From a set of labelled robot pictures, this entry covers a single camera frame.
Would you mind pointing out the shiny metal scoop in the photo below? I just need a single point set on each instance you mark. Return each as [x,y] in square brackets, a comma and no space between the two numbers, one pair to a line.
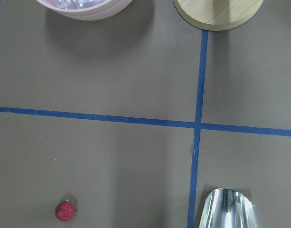
[227,208]

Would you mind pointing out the wooden round stand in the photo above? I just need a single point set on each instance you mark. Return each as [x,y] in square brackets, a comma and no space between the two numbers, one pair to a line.
[217,15]

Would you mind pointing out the red strawberry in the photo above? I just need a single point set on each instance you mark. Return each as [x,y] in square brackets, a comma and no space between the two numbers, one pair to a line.
[65,211]

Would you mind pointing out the pink bowl with ice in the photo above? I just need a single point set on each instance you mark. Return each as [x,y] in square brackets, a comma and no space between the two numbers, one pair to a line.
[103,10]

